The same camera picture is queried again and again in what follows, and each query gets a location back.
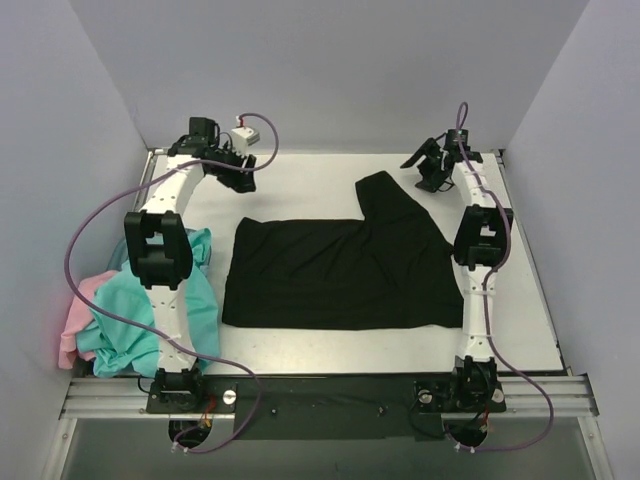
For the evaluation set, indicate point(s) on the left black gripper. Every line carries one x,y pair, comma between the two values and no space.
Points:
239,173

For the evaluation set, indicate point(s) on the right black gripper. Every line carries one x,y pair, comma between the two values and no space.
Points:
430,167

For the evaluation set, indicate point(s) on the black t shirt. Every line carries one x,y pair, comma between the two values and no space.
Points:
392,269

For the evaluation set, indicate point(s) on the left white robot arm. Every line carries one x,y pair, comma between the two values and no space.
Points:
159,252

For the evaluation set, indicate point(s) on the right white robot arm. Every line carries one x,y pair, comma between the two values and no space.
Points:
481,246

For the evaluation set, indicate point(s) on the pink t shirt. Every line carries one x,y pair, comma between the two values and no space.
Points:
78,319

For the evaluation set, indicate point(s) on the teal t shirt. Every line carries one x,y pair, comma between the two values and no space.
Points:
121,347

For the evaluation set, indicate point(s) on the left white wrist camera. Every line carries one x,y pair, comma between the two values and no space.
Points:
242,136

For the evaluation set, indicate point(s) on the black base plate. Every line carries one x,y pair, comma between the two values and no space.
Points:
335,407

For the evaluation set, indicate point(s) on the aluminium rail frame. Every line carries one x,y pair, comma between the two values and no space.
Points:
119,398

